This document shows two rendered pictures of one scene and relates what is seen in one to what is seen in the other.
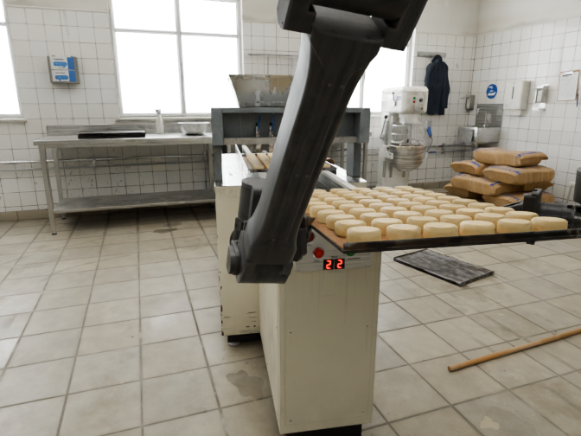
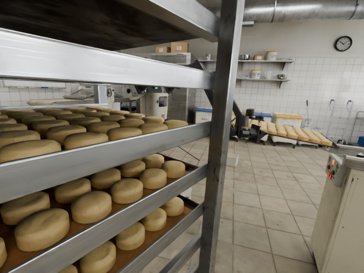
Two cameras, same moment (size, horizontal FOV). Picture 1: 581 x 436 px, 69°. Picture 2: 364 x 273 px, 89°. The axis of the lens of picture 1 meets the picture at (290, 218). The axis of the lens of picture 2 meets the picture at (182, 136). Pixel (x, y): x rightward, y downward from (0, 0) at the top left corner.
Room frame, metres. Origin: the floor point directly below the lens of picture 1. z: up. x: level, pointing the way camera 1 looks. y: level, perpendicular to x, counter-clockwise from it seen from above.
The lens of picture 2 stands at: (1.05, -1.60, 1.21)
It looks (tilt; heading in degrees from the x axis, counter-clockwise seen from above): 14 degrees down; 124
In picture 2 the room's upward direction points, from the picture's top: 3 degrees clockwise
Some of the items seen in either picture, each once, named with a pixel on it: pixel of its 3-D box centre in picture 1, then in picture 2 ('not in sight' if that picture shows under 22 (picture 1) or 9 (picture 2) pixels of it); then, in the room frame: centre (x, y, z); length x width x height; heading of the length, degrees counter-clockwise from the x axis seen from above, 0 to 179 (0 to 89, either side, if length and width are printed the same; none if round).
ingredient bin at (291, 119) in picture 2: not in sight; (284, 129); (0.59, 3.51, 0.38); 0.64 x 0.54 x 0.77; 107
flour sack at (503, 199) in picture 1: (520, 198); not in sight; (4.59, -2.54, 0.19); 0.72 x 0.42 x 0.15; 114
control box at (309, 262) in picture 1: (333, 246); (335, 168); (1.24, -0.13, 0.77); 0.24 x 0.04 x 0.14; 100
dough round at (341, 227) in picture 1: (350, 227); not in sight; (0.65, -0.10, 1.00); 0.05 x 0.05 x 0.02
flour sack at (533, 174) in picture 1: (520, 173); not in sight; (4.59, -2.50, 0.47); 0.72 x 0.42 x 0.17; 115
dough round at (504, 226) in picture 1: (514, 227); not in sight; (0.64, -0.35, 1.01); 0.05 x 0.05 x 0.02
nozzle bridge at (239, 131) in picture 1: (287, 143); not in sight; (2.10, 0.01, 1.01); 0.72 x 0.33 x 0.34; 100
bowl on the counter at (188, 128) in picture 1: (194, 128); not in sight; (4.63, 1.03, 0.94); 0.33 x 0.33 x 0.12
